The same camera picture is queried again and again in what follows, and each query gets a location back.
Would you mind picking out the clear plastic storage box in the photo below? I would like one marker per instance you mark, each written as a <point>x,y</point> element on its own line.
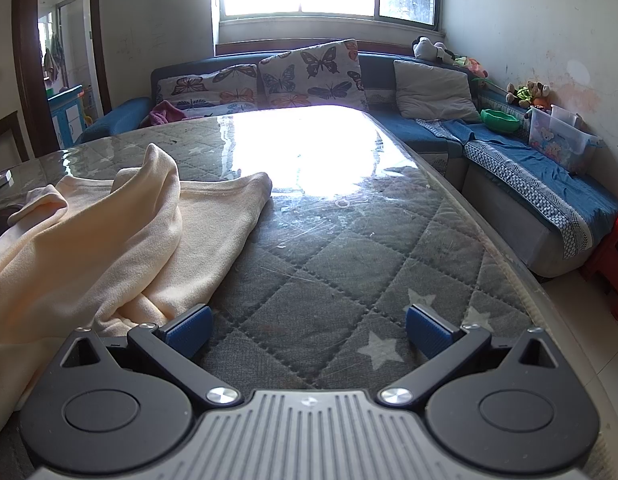
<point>559,140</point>

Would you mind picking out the green plastic bowl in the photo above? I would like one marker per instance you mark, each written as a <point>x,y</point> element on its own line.
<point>499,120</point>

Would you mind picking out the blue corner sofa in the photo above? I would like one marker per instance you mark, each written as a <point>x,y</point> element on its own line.
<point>424,135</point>

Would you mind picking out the cream knit garment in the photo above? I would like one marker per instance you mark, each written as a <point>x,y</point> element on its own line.
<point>114,240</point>

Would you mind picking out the colourful plush toys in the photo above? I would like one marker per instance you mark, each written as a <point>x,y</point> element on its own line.
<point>471,67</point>

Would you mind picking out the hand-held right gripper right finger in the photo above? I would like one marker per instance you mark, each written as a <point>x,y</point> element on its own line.
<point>429,332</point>

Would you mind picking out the pink cloth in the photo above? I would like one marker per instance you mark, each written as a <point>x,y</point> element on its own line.
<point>164,114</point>

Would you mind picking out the large butterfly print cushion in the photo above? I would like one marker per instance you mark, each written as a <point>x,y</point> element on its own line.
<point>314,70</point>

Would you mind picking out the dark wooden sideboard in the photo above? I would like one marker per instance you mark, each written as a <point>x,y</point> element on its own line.
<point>9,145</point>

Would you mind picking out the brown plush toys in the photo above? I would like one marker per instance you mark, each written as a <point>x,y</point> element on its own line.
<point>526,95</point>

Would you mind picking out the blue patterned sofa cover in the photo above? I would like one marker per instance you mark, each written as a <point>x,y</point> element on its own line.
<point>539,170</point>

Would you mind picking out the grey cushion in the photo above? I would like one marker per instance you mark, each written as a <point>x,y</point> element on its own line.
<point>434,90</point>

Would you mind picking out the blue cabinet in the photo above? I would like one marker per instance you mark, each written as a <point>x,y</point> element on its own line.
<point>69,120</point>

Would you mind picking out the panda plush toy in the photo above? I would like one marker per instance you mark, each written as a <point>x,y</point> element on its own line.
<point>426,49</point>

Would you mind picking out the long butterfly print cushion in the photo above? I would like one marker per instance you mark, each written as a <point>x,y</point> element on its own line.
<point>209,87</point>

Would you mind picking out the dark wooden door frame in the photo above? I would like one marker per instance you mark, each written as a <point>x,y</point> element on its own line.
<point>26,60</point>

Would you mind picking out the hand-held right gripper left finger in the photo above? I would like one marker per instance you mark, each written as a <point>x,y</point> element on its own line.
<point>191,328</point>

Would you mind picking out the grey quilted star table cover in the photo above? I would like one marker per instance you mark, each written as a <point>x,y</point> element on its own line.
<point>339,270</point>

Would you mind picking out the hanging clothes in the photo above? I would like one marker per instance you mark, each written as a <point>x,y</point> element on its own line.
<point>53,57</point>

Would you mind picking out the red plastic stool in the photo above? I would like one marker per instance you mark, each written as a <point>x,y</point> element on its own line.
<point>609,270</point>

